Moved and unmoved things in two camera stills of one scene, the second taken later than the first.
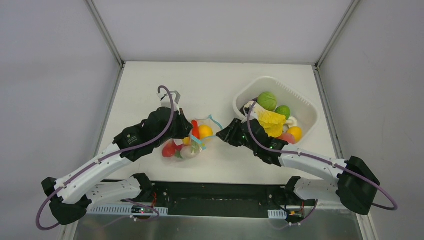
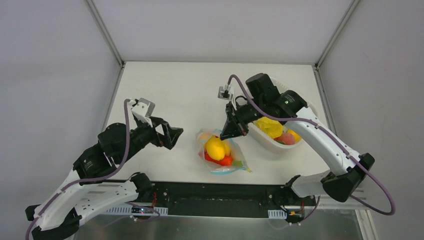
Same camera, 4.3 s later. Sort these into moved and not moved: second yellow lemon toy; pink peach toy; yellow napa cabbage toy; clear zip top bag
Moved: clear zip top bag
Not moved: yellow napa cabbage toy; pink peach toy; second yellow lemon toy
